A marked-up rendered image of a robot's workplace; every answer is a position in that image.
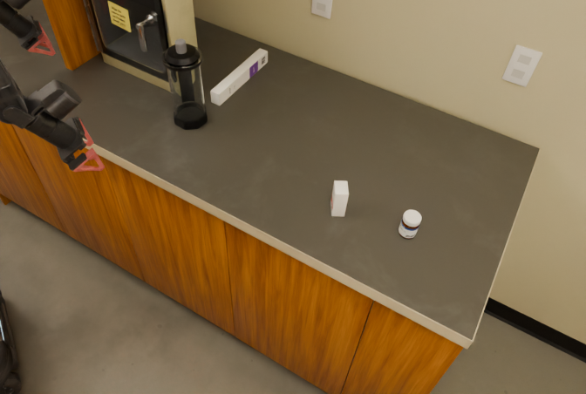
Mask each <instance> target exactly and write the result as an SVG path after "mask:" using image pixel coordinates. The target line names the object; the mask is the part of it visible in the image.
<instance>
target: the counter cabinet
mask: <svg viewBox="0 0 586 394"><path fill-rule="evenodd" d="M98 156H99V158H100V160H101V161H102V163H103V164H104V166H105V168H104V169H103V170H102V171H83V172H73V171H72V170H70V168H69V166H68V164H66V163H64V162H63V161H62V160H61V158H60V156H59V153H58V149H57V147H56V146H54V145H53V144H51V143H50V142H48V141H46V140H44V139H42V138H40V137H38V136H37V135H36V134H34V133H32V132H30V131H28V130H26V129H21V128H20V127H18V126H15V125H14V124H6V123H4V122H2V121H1V120H0V200H1V202H2V203H3V204H4V205H5V206H6V205H7V204H8V203H9V202H11V201H14V202H15V203H17V204H18V205H19V206H21V207H23V208H25V209H26V210H28V211H30V212H31V213H33V214H35V215H36V216H38V217H39V218H41V219H42V220H44V221H46V222H48V223H50V224H51V225H52V226H54V227H55V228H57V229H59V230H61V231H62V232H64V233H66V234H68V235H69V236H70V237H72V238H73V239H75V240H77V241H79V242H81V243H82V244H84V245H86V246H87V247H88V248H90V249H92V250H93V251H95V252H97V253H98V254H100V255H102V256H104V257H105V258H106V259H108V260H109V261H111V262H113V263H115V264H117V265H118V266H120V267H122V268H123V269H124V270H126V271H128V272H129V273H131V274H133V275H135V276H137V277H138V278H140V279H141V280H142V281H144V282H146V283H148V284H149V285H151V286H153V287H154V288H156V289H158V290H159V291H160V292H162V293H164V294H165V295H167V296H169V297H171V298H172V299H174V300H175V301H176V302H179V303H180V304H182V305H184V306H185V307H187V308H189V309H191V310H192V311H193V312H195V313H196V314H198V315H200V316H202V317H204V318H205V319H207V320H208V321H210V322H211V323H213V324H215V325H216V326H218V327H220V328H221V329H223V330H225V331H227V332H228V333H229V334H231V335H232V336H235V337H236V338H238V339H239V340H241V341H243V342H244V343H246V344H247V345H249V346H251V347H252V348H254V349H255V350H258V351H259V352H261V353H263V355H265V356H267V357H269V358H271V359H272V360H274V361H275V362H277V363H279V364H281V365H282V366H283V367H285V368H287V369H288V370H290V371H292V372H294V373H295V374H297V375H298V376H299V377H302V378H303V379H305V380H306V381H308V382H310V383H311V384H314V385H315V386H316V387H318V388H319V389H321V390H322V391H325V392H326V393H328V394H430V393H431V391H432V390H433V388H434V387H435V385H436V384H437V383H438V382H439V380H440V379H441V378H442V377H443V375H444V374H445V373H446V371H447V370H448V368H449V367H450V366H451V364H452V363H453V361H454V360H455V358H456V357H457V356H458V355H459V354H460V352H461V351H462V350H463V348H464V347H462V346H460V345H458V344H457V343H454V342H452V341H450V340H449V339H447V338H445V337H443V336H441V335H439V334H437V333H435V332H433V331H432V330H430V329H428V328H426V327H424V326H422V325H420V324H418V323H416V322H414V321H413V320H411V319H409V318H407V317H405V316H402V315H401V314H400V313H398V312H396V311H394V310H392V309H389V308H387V307H386V306H385V305H383V304H381V303H379V302H376V301H374V300H372V299H371V298H370V297H368V296H366V295H363V294H361V293H359V292H357V291H356V290H355V289H352V288H350V287H348V286H346V285H344V284H342V283H341V282H339V281H337V280H335V279H333V278H331V277H329V276H327V275H325V274H324V273H322V272H320V271H318V270H316V269H314V268H312V267H310V266H308V265H307V264H305V263H303V262H300V261H299V260H297V259H295V258H293V257H292V256H290V255H287V254H285V253H284V252H282V251H280V250H278V249H276V248H274V247H272V246H270V245H269V244H267V243H265V242H263V241H261V240H259V239H257V238H255V237H254V236H252V235H250V234H247V233H245V232H244V231H242V230H241V229H239V228H236V227H234V226H232V225H230V224H229V223H227V222H226V221H223V220H221V219H219V218H217V217H215V216H213V215H212V214H210V213H208V212H206V211H204V210H202V209H200V208H198V207H197V206H195V205H193V204H191V203H189V202H187V201H185V200H183V199H182V198H180V197H178V196H176V195H174V194H171V193H169V192H168V191H167V190H165V189H163V188H161V187H158V186H156V185H154V184H153V183H152V182H150V181H148V180H145V179H143V178H141V177H140V176H138V175H136V174H135V173H132V172H130V171H128V170H126V169H125V168H123V167H121V166H119V165H117V164H115V163H113V162H111V161H110V160H107V159H105V158H104V157H102V156H100V155H98Z"/></svg>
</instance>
